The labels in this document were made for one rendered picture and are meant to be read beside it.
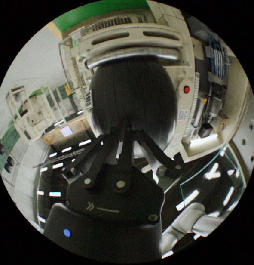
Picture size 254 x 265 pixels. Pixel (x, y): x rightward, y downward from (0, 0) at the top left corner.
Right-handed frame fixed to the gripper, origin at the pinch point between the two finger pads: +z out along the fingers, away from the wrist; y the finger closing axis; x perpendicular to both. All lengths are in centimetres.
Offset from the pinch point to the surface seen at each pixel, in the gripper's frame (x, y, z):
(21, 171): -271, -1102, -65
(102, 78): 13.2, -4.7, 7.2
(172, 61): 21.2, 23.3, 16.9
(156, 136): -5.6, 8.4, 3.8
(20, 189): -351, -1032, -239
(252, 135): -5, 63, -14
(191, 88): 9.3, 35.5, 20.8
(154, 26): 31.2, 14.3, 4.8
